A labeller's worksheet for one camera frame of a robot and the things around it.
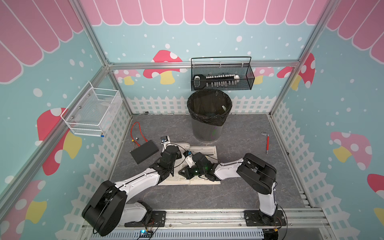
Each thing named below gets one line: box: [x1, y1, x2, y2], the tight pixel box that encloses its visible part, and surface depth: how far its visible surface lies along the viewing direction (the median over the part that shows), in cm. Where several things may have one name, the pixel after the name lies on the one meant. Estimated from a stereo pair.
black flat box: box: [130, 139, 160, 165], surface depth 101 cm
